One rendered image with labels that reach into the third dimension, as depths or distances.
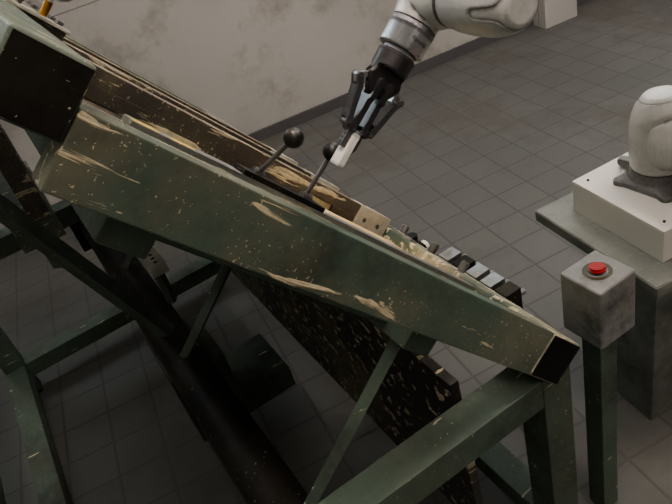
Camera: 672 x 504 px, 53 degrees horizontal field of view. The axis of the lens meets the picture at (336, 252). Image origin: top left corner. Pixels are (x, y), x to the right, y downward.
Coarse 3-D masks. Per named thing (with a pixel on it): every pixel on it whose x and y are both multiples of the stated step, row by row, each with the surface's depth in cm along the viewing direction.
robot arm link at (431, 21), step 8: (400, 0) 121; (408, 0) 120; (416, 0) 118; (424, 0) 117; (432, 0) 115; (400, 8) 121; (408, 8) 120; (416, 8) 119; (424, 8) 117; (432, 8) 116; (416, 16) 119; (424, 16) 119; (432, 16) 117; (424, 24) 120; (432, 24) 120; (440, 24) 118; (432, 32) 122
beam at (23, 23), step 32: (0, 0) 111; (0, 32) 72; (32, 32) 73; (0, 64) 71; (32, 64) 72; (64, 64) 74; (0, 96) 72; (32, 96) 73; (64, 96) 75; (32, 128) 75; (64, 128) 76
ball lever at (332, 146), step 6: (330, 144) 128; (336, 144) 129; (324, 150) 129; (330, 150) 128; (324, 156) 129; (330, 156) 128; (324, 162) 130; (324, 168) 130; (318, 174) 130; (312, 180) 131; (312, 186) 131; (300, 192) 131; (306, 192) 131; (306, 198) 130; (312, 198) 131
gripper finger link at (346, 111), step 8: (352, 72) 122; (360, 72) 121; (352, 80) 123; (360, 80) 121; (352, 88) 123; (360, 88) 122; (352, 96) 122; (344, 104) 124; (352, 104) 122; (344, 112) 124; (352, 112) 123
